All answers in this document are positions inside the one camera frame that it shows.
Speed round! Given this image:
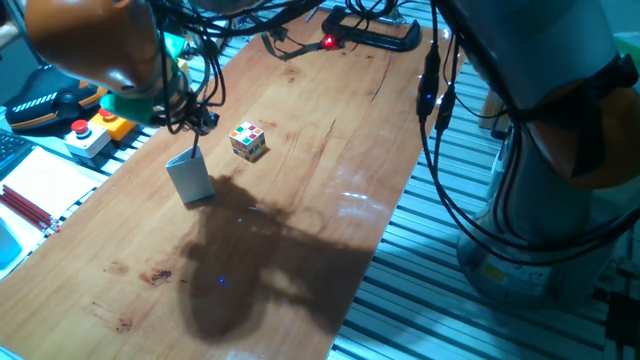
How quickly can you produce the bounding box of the white paper sheet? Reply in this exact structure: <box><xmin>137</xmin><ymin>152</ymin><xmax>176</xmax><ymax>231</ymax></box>
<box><xmin>0</xmin><ymin>146</ymin><xmax>100</xmax><ymax>279</ymax></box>

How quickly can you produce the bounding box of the green cloth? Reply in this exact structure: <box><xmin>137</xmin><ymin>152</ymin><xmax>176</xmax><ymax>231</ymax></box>
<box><xmin>613</xmin><ymin>32</ymin><xmax>640</xmax><ymax>55</ymax></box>

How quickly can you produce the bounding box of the black c-clamp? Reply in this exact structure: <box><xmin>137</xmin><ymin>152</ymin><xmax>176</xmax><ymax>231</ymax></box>
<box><xmin>321</xmin><ymin>4</ymin><xmax>424</xmax><ymax>54</ymax></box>

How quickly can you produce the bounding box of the orange wooden board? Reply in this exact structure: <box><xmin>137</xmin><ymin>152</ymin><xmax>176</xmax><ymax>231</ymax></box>
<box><xmin>0</xmin><ymin>0</ymin><xmax>466</xmax><ymax>360</ymax></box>

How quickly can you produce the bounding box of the white box red mushroom button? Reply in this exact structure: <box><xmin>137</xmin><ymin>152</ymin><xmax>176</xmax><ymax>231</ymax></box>
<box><xmin>63</xmin><ymin>118</ymin><xmax>112</xmax><ymax>160</ymax></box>

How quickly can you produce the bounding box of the black cable with usb connector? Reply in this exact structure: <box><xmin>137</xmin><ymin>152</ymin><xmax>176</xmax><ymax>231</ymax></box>
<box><xmin>414</xmin><ymin>0</ymin><xmax>640</xmax><ymax>266</ymax></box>

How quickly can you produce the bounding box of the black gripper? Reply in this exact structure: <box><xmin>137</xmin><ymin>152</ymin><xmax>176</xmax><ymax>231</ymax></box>
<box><xmin>149</xmin><ymin>92</ymin><xmax>221</xmax><ymax>137</ymax></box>

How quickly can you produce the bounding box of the yellow box red button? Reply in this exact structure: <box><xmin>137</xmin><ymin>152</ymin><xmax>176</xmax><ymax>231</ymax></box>
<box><xmin>88</xmin><ymin>107</ymin><xmax>137</xmax><ymax>142</ymax></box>

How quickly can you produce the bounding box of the black orange teach pendant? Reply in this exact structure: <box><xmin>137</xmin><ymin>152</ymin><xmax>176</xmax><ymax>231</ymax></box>
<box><xmin>3</xmin><ymin>64</ymin><xmax>109</xmax><ymax>132</ymax></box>

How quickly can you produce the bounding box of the white rubik's cube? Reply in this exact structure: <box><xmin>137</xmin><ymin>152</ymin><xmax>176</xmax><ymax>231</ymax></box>
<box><xmin>228</xmin><ymin>121</ymin><xmax>268</xmax><ymax>164</ymax></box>

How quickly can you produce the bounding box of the brown cardboard box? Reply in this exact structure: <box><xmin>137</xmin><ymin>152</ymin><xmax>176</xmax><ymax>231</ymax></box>
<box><xmin>478</xmin><ymin>89</ymin><xmax>506</xmax><ymax>132</ymax></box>

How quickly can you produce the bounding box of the black keyboard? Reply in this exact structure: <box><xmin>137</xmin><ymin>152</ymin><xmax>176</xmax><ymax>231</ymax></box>
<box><xmin>0</xmin><ymin>129</ymin><xmax>35</xmax><ymax>180</ymax></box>

